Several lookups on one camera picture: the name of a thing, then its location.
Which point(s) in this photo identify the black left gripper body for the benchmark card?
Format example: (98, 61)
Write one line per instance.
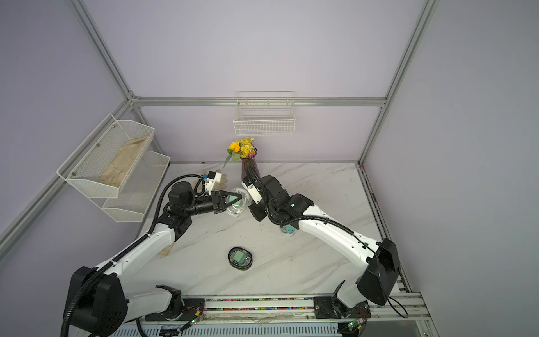
(205, 206)

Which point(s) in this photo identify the upper white mesh shelf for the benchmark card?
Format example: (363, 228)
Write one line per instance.
(84, 167)

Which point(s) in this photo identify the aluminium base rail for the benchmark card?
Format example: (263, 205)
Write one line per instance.
(278, 308)

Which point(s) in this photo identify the dark ribbed glass vase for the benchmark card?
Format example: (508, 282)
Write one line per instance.
(248, 165)

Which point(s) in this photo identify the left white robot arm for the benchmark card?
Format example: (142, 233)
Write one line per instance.
(101, 299)

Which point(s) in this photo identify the lower white mesh shelf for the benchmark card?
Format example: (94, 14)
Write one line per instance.
(139, 191)

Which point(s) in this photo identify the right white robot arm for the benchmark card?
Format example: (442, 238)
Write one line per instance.
(377, 261)

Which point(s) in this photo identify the white wire wall basket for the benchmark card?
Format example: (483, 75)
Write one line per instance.
(265, 113)

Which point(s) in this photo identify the yellow flower bouquet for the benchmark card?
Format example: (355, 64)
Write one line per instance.
(241, 150)

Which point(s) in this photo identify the cream knit work glove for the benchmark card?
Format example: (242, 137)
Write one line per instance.
(223, 177)

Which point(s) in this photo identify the light green usb charger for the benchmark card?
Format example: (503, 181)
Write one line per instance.
(240, 257)

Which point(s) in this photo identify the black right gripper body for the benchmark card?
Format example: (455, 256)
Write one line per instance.
(266, 208)

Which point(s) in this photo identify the clear pouch with black zipper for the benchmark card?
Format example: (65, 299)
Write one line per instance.
(240, 267)

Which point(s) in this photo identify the beige glove in shelf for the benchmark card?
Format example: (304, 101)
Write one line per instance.
(117, 170)

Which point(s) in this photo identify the white mesh shelf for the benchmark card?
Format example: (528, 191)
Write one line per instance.
(84, 167)
(139, 191)

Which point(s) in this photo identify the mint green dual usb charger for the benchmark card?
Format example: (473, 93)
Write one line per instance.
(239, 205)

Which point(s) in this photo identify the yellow leather work glove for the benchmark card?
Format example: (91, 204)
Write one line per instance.
(166, 251)

